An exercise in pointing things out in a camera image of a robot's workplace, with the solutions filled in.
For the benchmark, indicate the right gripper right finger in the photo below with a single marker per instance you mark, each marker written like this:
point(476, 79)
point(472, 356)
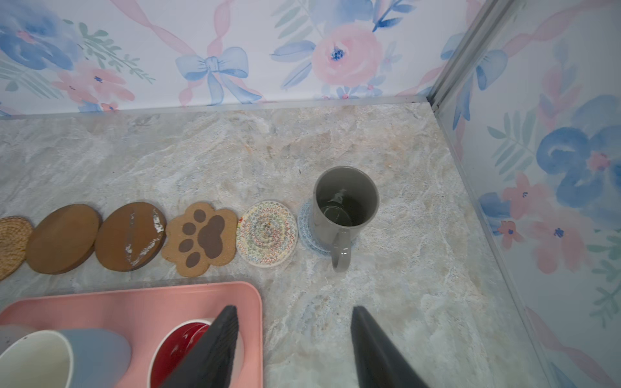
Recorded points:
point(378, 361)

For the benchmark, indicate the light blue woven coaster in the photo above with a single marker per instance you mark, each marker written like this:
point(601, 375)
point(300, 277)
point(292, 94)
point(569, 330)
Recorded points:
point(306, 235)

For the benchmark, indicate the cork paw coaster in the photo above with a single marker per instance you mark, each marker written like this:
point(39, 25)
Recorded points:
point(200, 238)

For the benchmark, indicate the white multicolour woven coaster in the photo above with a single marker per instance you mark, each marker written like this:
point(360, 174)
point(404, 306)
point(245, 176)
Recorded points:
point(267, 234)

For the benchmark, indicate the plain wooden round coaster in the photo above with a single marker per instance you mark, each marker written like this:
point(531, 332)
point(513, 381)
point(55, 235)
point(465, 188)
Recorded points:
point(63, 240)

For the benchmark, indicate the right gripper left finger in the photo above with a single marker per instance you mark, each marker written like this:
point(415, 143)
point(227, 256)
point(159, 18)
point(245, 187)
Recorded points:
point(208, 356)

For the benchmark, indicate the light blue mug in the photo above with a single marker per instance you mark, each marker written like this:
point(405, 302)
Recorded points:
point(91, 357)

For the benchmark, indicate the dark brown round coaster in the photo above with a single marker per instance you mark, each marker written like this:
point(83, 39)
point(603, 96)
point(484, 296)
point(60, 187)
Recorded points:
point(130, 237)

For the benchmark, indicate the grey mug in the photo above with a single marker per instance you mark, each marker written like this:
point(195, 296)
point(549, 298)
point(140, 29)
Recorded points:
point(345, 200)

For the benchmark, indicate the rattan woven coaster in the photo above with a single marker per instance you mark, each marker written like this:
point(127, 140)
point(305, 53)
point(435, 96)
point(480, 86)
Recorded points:
point(15, 234)

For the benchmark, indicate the pink mug red inside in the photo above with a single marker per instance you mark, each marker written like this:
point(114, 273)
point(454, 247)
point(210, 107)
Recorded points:
point(174, 349)

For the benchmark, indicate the pink tray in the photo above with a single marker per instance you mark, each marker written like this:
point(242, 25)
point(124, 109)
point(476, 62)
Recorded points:
point(145, 316)

